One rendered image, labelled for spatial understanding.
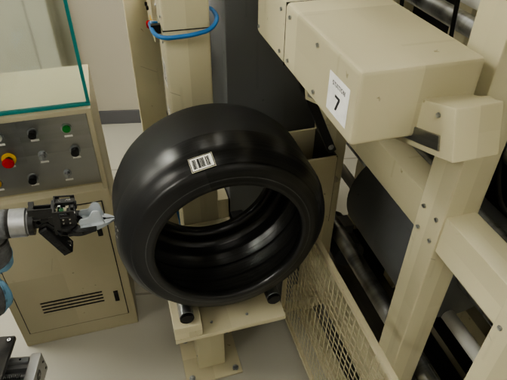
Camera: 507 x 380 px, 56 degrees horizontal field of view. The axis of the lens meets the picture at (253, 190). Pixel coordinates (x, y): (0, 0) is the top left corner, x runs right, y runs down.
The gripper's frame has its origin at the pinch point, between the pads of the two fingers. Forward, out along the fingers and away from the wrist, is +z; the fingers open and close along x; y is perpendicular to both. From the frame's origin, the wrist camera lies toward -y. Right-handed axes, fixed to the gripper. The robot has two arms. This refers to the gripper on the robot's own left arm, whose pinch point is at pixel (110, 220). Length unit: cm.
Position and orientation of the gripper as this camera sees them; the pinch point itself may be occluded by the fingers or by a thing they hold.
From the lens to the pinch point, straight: 136.9
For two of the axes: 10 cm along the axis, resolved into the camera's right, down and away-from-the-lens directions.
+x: -2.7, -5.9, 7.6
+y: 1.1, -8.0, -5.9
